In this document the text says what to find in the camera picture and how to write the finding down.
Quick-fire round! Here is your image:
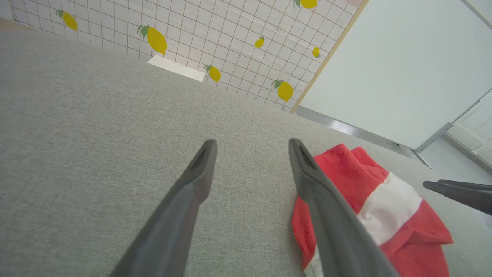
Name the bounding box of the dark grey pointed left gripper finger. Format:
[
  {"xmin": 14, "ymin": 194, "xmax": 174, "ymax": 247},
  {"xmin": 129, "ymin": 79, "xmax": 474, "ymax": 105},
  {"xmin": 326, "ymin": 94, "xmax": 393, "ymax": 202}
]
[
  {"xmin": 437, "ymin": 179, "xmax": 492, "ymax": 192},
  {"xmin": 423, "ymin": 181, "xmax": 492, "ymax": 216}
]

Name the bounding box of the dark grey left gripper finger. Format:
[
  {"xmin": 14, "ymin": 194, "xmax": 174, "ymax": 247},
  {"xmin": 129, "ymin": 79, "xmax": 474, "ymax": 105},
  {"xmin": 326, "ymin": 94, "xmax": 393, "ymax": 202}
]
[
  {"xmin": 288, "ymin": 138, "xmax": 400, "ymax": 277},
  {"xmin": 110, "ymin": 139, "xmax": 218, "ymax": 277}
]

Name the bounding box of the red and white garment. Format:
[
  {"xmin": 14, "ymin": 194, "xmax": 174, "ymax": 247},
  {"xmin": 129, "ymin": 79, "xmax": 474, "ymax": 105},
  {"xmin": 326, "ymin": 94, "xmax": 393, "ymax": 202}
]
[{"xmin": 291, "ymin": 144, "xmax": 454, "ymax": 277}]

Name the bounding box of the white cabinet door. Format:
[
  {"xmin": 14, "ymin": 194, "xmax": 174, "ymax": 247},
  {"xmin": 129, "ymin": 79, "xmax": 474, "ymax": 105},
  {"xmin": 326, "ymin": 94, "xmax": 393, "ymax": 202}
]
[{"xmin": 444, "ymin": 92, "xmax": 492, "ymax": 174}]

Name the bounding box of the grey fabric sofa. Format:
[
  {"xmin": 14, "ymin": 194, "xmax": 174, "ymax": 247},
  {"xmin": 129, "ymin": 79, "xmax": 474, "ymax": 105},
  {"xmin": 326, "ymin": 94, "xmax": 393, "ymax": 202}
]
[{"xmin": 0, "ymin": 19, "xmax": 492, "ymax": 277}]

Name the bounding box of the white partition panel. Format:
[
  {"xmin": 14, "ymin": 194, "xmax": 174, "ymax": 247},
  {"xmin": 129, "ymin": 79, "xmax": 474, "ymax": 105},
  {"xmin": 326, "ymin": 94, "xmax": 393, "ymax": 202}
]
[{"xmin": 299, "ymin": 0, "xmax": 492, "ymax": 150}]

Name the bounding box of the white flat box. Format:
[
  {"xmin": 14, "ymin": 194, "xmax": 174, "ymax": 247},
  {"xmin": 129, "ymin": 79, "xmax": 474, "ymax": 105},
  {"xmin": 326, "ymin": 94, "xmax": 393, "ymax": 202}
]
[{"xmin": 147, "ymin": 55, "xmax": 206, "ymax": 82}]

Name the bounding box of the lemon print grid cloth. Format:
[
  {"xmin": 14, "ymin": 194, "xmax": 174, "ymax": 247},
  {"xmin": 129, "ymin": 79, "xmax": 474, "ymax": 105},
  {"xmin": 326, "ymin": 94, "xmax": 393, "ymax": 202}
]
[{"xmin": 8, "ymin": 0, "xmax": 364, "ymax": 113}]

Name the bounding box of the silver metal panel frame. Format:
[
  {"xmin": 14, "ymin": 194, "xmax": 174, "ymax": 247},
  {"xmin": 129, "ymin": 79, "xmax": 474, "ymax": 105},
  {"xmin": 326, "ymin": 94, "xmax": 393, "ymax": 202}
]
[{"xmin": 295, "ymin": 89, "xmax": 492, "ymax": 170}]

